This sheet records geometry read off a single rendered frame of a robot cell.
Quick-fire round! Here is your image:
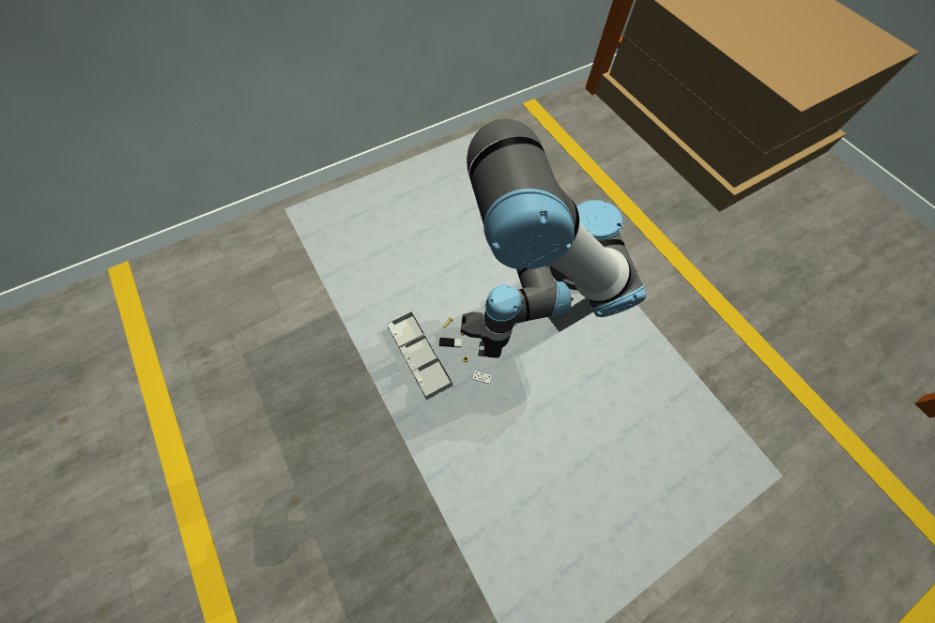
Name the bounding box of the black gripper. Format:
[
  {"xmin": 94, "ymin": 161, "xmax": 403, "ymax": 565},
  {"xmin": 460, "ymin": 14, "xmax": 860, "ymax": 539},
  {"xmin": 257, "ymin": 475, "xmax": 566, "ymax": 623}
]
[{"xmin": 461, "ymin": 312, "xmax": 513, "ymax": 358}]

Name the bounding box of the beige three-compartment bin rack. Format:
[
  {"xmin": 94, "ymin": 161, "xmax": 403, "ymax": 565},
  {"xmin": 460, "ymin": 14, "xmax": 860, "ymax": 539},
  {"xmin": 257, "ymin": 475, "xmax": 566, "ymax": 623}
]
[{"xmin": 387, "ymin": 311, "xmax": 452, "ymax": 401}]

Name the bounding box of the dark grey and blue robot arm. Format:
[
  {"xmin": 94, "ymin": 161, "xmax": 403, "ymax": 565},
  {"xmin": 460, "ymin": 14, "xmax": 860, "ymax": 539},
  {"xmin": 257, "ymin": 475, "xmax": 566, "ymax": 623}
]
[{"xmin": 467, "ymin": 118, "xmax": 646, "ymax": 334}]

